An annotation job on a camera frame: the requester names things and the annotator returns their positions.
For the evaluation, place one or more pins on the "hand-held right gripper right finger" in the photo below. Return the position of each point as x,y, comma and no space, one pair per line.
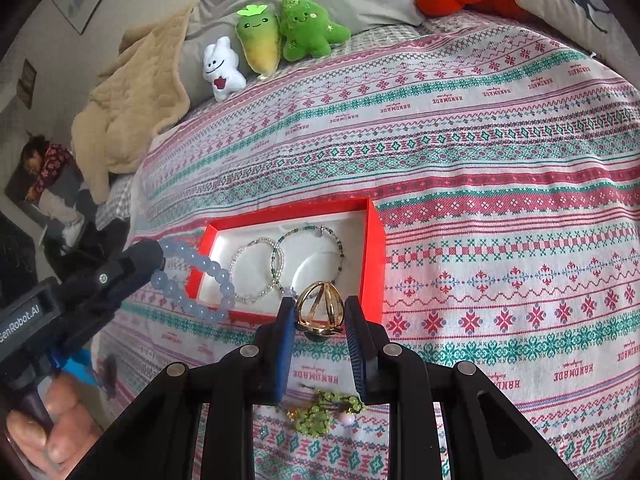
357,355

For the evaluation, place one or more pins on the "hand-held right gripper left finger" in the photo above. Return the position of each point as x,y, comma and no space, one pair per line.
282,355

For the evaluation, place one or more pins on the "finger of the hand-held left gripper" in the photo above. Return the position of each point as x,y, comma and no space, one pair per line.
135,262
97,319

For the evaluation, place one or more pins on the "green bead cluster jewelry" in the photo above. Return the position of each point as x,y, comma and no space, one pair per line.
312,422

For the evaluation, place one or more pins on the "red jewelry box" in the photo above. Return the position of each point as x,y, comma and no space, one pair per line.
374,240

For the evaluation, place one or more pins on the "person's left hand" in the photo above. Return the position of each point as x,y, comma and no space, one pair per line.
55,430

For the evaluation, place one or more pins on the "grey checked bed sheet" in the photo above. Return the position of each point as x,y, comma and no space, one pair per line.
112,205

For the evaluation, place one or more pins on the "beige quilted blanket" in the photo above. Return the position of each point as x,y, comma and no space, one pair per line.
130,110

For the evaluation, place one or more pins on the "white rabbit plush toy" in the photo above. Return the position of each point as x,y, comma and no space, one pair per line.
220,67

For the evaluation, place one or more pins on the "patterned red green bedspread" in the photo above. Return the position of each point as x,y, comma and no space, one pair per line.
500,160

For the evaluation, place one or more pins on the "yellow radish plush toy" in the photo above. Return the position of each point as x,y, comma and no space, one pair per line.
260,45

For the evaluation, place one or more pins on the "green tree plush toy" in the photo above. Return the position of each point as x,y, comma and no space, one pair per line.
305,30

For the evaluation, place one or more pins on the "white deer print pillow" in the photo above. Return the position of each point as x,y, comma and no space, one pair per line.
565,5

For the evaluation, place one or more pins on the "small dark picture frame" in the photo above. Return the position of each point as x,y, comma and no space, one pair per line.
26,82

